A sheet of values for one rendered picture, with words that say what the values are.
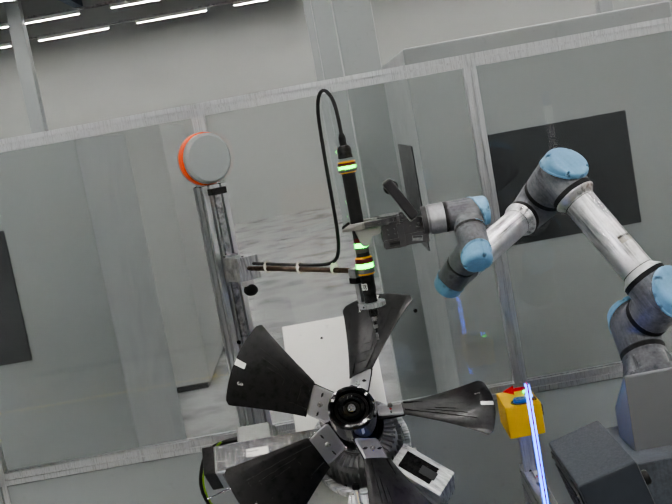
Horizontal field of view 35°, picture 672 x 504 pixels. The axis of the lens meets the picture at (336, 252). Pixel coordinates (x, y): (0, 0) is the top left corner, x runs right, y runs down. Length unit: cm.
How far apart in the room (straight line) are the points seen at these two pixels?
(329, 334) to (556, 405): 84
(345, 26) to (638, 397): 450
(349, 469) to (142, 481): 98
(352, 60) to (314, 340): 393
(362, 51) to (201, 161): 373
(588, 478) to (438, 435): 157
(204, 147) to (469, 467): 133
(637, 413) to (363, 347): 70
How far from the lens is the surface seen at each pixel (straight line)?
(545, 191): 281
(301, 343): 304
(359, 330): 281
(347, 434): 263
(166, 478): 352
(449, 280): 262
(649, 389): 269
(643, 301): 270
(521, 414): 296
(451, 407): 266
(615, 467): 193
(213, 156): 317
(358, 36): 679
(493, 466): 351
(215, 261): 318
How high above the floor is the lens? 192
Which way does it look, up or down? 7 degrees down
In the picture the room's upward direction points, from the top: 10 degrees counter-clockwise
